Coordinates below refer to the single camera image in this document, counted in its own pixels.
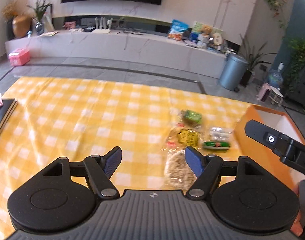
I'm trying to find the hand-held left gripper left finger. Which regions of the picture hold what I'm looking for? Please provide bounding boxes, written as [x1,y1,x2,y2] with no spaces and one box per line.
[40,146,123,198]

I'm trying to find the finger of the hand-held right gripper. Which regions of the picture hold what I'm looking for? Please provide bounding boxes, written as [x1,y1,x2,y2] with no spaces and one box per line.
[244,119,286,151]

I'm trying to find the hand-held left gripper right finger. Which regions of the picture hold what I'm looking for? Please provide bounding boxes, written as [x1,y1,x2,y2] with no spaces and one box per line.
[185,145,266,198]

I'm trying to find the clear peanut packet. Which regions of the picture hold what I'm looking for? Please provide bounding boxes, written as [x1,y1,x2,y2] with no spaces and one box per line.
[164,149,198,190]

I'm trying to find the orange cardboard box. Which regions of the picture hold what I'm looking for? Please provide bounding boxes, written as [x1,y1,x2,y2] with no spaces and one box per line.
[234,104,305,195]

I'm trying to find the yellow label snack packet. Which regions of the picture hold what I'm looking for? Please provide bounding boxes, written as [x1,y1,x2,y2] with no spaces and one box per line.
[167,126,201,150]

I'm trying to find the green sausage packet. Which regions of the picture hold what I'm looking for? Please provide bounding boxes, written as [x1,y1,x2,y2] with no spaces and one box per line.
[202,141,231,150]

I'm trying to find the clear candy packet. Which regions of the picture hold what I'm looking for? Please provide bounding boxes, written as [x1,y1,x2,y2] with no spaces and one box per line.
[209,126,231,142]

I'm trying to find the green raisin packet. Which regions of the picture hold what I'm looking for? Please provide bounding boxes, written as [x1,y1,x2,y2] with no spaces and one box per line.
[179,109,203,125]

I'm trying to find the small pink white stool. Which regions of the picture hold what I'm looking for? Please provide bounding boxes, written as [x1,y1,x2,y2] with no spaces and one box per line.
[255,82,285,105]

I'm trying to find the blue water jug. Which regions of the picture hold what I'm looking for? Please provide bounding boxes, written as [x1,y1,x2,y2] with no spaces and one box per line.
[266,62,285,89]

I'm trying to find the potted long-leaf plant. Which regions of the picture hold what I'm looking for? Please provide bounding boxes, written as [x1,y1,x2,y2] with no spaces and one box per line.
[239,34,278,87]

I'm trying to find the yellow checked tablecloth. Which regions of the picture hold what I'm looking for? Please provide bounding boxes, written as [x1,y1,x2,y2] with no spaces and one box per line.
[0,76,303,240]

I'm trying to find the dark grey cabinet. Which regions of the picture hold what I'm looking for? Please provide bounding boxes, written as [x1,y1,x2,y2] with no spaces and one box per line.
[284,60,305,110]

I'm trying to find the grey metal trash can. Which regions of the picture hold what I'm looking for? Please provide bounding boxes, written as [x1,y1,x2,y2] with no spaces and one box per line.
[219,52,249,92]

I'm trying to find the leafy green plant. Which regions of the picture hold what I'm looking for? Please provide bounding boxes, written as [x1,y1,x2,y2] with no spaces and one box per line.
[285,37,305,93]

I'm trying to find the white round fan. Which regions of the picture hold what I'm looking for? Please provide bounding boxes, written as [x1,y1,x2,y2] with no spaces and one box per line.
[212,32,224,46]

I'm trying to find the brown teddy bear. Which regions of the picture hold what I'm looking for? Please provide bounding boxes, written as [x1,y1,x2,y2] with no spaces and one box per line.
[198,24,213,49]

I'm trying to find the white marble television console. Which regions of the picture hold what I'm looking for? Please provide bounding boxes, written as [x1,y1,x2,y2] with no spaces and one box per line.
[5,29,228,79]

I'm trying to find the snack packets on counter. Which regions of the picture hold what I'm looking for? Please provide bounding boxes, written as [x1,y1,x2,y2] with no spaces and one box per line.
[191,21,224,43]

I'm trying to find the hanging green vine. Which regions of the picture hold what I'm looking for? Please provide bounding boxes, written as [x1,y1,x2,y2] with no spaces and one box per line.
[264,0,288,29]

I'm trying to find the white router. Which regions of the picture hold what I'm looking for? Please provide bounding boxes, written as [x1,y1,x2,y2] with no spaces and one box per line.
[92,17,113,34]

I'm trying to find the large blue snack bag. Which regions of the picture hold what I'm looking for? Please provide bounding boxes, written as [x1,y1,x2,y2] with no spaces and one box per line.
[167,19,190,41]

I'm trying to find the pink storage box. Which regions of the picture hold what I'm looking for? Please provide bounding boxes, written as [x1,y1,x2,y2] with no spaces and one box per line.
[8,48,31,67]

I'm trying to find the green plant in glass vase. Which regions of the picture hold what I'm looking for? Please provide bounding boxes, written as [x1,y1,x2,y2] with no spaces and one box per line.
[27,0,58,36]

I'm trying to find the bronze round vase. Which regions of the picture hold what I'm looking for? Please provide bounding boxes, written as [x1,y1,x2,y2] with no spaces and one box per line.
[12,15,31,39]

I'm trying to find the yellow dried flowers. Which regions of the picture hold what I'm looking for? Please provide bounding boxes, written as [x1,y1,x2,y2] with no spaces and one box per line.
[2,1,19,20]

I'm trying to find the black cables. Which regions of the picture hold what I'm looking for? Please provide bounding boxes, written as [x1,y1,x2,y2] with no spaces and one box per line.
[116,29,148,35]

